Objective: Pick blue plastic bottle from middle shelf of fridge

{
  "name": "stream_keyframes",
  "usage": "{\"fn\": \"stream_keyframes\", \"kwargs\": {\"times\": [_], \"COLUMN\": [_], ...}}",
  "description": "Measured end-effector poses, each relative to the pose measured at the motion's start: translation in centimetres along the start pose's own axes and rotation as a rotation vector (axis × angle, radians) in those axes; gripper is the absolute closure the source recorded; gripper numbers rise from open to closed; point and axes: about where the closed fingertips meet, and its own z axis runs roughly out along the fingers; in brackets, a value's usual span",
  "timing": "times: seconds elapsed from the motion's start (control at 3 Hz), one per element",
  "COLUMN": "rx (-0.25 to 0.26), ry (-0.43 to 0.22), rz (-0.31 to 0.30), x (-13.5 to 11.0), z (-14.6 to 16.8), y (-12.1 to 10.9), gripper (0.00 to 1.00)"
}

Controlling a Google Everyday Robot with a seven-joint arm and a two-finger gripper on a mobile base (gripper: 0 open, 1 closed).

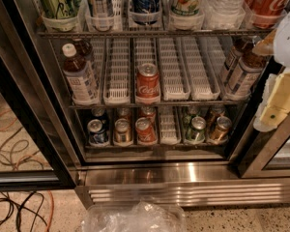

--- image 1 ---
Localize black cable on floor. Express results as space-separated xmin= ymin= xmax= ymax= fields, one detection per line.
xmin=0 ymin=190 xmax=48 ymax=232

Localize blue can bottom shelf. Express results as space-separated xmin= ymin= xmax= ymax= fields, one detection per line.
xmin=87 ymin=119 xmax=108 ymax=144

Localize green can top shelf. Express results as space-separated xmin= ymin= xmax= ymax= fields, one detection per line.
xmin=33 ymin=0 xmax=85 ymax=20

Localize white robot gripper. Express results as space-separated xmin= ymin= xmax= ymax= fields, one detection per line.
xmin=252 ymin=12 xmax=290 ymax=132

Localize silver can top shelf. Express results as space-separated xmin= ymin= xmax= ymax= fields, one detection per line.
xmin=88 ymin=0 xmax=114 ymax=17

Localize green can bottom shelf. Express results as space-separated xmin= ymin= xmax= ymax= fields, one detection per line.
xmin=186 ymin=116 xmax=206 ymax=144

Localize left glass fridge door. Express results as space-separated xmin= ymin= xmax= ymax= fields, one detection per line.
xmin=0 ymin=0 xmax=78 ymax=191

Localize tea bottle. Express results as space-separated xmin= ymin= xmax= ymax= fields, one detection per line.
xmin=226 ymin=51 xmax=267 ymax=97
xmin=62 ymin=43 xmax=99 ymax=105
xmin=219 ymin=36 xmax=256 ymax=84
xmin=72 ymin=39 xmax=94 ymax=65

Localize right fridge door frame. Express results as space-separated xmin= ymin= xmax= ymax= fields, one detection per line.
xmin=237 ymin=59 xmax=290 ymax=179

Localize green can shelf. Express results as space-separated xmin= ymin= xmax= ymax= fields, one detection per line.
xmin=33 ymin=0 xmax=85 ymax=20
xmin=186 ymin=116 xmax=206 ymax=144

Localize red cola bottle top shelf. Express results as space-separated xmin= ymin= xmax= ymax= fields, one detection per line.
xmin=244 ymin=0 xmax=288 ymax=29

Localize bronze can bottom right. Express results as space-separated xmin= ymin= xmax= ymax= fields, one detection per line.
xmin=210 ymin=116 xmax=232 ymax=141

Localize red can bottom shelf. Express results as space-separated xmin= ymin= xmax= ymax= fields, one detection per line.
xmin=135 ymin=117 xmax=157 ymax=143

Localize red cola can middle shelf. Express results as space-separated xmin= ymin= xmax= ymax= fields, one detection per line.
xmin=136 ymin=63 xmax=160 ymax=98

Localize white slotted tray bottom shelf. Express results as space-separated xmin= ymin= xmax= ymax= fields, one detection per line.
xmin=159 ymin=106 xmax=181 ymax=145

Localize steel fridge bottom grille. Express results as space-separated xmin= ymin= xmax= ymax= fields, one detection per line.
xmin=75 ymin=162 xmax=290 ymax=208

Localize gold can bottom left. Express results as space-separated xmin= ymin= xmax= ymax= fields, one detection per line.
xmin=115 ymin=119 xmax=131 ymax=143

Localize orange cable on floor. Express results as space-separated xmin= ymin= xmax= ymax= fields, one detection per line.
xmin=43 ymin=190 xmax=55 ymax=232

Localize clear plastic bin with bag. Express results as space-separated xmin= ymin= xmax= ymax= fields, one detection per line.
xmin=81 ymin=201 xmax=187 ymax=232

